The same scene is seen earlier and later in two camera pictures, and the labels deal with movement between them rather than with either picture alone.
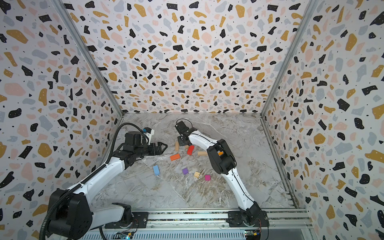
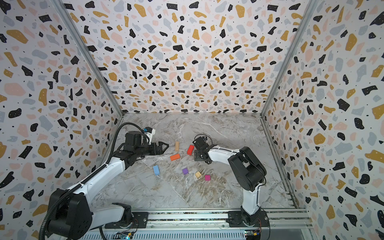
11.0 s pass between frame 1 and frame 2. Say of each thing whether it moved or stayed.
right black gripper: moved
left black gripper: stayed
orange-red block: stayed
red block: stayed
